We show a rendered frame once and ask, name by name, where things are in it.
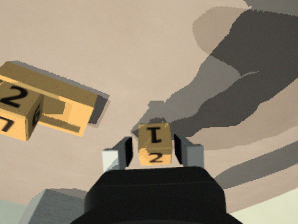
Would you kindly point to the orange open tray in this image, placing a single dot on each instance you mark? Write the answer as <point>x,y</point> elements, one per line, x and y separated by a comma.
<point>57,112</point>

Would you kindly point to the orange number cube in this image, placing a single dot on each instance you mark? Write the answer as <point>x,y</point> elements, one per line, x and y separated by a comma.
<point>20,110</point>
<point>155,144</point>

